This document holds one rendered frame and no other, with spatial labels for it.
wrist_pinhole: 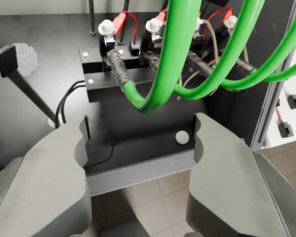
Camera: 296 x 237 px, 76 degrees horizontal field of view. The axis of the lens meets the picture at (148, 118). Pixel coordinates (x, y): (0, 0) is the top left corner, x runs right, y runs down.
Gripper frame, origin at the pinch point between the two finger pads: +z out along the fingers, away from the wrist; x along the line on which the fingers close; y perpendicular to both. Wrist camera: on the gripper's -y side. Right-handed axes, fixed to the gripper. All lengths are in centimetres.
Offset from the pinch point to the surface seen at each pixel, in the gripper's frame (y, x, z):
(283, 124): 18.1, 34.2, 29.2
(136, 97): 1.3, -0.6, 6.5
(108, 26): -4.5, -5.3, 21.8
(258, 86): 8.1, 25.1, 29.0
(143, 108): 0.9, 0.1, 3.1
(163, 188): 101, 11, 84
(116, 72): 0.5, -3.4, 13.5
